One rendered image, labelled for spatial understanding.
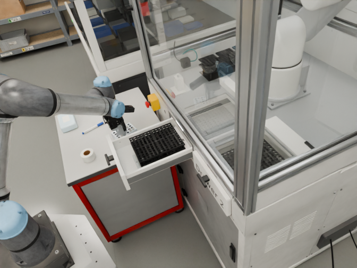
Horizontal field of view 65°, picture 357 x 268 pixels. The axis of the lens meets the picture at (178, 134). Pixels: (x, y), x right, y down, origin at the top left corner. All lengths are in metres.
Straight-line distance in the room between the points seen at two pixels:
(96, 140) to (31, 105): 0.75
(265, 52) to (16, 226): 0.89
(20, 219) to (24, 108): 0.36
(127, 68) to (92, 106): 0.93
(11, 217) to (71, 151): 0.69
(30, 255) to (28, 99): 0.54
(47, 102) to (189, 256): 1.38
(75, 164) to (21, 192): 1.25
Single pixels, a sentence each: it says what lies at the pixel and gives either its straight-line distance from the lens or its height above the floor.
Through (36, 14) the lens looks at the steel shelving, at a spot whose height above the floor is 0.57.
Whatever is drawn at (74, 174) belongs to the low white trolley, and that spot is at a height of 0.76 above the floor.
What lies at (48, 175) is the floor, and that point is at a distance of 2.78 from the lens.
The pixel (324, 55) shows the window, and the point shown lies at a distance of 0.75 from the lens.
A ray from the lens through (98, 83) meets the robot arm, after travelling 1.34.
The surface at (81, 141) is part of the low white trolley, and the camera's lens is 1.70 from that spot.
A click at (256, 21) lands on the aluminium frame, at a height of 1.60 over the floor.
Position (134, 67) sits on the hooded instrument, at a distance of 2.02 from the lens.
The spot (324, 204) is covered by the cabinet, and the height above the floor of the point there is 0.68.
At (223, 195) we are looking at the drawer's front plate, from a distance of 1.08.
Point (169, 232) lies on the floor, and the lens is 2.08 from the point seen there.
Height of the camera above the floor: 1.82
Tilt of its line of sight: 43 degrees down
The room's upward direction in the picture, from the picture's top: 10 degrees counter-clockwise
